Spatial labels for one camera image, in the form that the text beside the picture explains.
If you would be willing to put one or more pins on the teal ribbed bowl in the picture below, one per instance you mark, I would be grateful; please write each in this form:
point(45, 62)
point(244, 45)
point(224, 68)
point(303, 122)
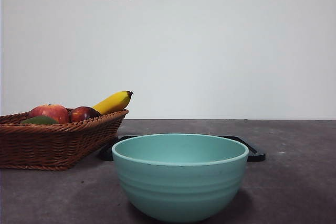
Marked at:
point(181, 182)

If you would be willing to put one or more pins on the green avocado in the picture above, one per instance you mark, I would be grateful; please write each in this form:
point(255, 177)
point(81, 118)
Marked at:
point(39, 120)

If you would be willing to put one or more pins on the yellow banana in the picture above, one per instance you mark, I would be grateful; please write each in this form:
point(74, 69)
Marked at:
point(113, 103)

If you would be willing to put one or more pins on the dark red plum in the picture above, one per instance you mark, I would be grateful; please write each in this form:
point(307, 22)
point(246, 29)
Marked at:
point(84, 113)

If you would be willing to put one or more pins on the black rectangular tray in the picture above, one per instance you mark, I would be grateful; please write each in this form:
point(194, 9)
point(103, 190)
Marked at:
point(256, 155)

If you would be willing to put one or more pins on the red yellow apple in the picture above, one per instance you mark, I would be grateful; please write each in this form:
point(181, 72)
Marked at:
point(50, 112)

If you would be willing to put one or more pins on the brown wicker basket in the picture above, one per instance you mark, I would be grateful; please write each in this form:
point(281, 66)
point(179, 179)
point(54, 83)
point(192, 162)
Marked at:
point(52, 145)

